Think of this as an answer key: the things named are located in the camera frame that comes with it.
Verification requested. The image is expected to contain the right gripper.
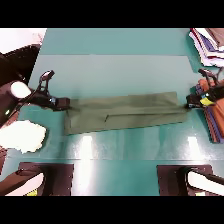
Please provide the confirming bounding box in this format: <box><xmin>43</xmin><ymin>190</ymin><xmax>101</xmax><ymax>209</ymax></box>
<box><xmin>185</xmin><ymin>93</ymin><xmax>205</xmax><ymax>110</ymax></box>

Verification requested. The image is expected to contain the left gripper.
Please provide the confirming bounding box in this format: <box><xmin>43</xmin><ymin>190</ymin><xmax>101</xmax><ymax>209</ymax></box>
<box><xmin>49</xmin><ymin>96</ymin><xmax>72</xmax><ymax>112</ymax></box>

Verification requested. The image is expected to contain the olive green garment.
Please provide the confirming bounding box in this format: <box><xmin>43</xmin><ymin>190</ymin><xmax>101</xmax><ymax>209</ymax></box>
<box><xmin>63</xmin><ymin>91</ymin><xmax>190</xmax><ymax>136</ymax></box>

